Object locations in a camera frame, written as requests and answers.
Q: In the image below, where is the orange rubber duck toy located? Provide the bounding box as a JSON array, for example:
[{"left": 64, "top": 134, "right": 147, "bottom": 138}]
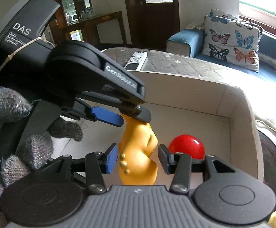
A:
[{"left": 118, "top": 114, "right": 158, "bottom": 186}]

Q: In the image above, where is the grey knit gloved hand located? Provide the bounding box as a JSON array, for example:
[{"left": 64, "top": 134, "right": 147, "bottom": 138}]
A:
[{"left": 0, "top": 87, "right": 83, "bottom": 198}]

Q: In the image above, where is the red ball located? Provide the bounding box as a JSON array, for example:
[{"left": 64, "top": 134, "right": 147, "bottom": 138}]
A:
[{"left": 168, "top": 134, "right": 205, "bottom": 160}]

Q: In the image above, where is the white remote control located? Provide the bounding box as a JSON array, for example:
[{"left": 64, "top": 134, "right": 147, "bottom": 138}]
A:
[{"left": 125, "top": 51, "right": 148, "bottom": 71}]

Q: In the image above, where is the dark wooden desk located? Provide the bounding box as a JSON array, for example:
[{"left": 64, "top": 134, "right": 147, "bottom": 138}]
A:
[{"left": 49, "top": 0, "right": 131, "bottom": 49}]

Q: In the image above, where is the white cardboard box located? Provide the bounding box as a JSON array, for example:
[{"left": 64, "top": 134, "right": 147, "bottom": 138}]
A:
[{"left": 52, "top": 72, "right": 264, "bottom": 182}]

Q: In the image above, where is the dark wooden door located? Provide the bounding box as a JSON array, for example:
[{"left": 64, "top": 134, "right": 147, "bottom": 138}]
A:
[{"left": 125, "top": 0, "right": 180, "bottom": 51}]

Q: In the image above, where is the grey star quilted mat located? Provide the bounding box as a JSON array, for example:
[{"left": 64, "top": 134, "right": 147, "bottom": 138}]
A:
[{"left": 142, "top": 50, "right": 276, "bottom": 134}]

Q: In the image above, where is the butterfly print pillow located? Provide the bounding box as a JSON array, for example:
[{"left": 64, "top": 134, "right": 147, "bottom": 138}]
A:
[{"left": 202, "top": 9, "right": 263, "bottom": 72}]

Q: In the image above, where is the blue sofa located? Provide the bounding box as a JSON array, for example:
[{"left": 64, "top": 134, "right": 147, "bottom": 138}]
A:
[{"left": 166, "top": 28, "right": 276, "bottom": 91}]

